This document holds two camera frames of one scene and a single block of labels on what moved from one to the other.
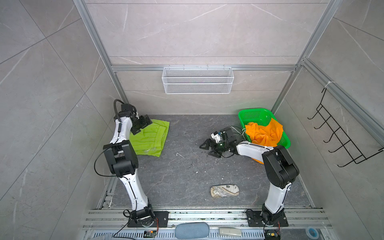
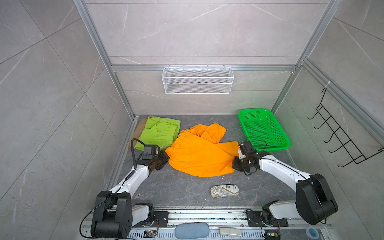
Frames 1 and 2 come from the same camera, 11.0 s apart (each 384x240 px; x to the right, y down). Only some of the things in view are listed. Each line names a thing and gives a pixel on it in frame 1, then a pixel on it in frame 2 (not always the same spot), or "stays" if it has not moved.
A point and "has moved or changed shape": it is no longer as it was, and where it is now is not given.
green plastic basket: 262,116 stays
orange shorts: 268,135 → 198,151
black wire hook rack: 357,156 stays
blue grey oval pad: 192,230 stays
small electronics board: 149,234 stays
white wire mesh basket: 198,80 stays
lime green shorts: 150,141 has moved or changed shape
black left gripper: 142,123 → 165,158
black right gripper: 208,141 → 235,164
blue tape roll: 312,232 stays
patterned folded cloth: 224,190 stays
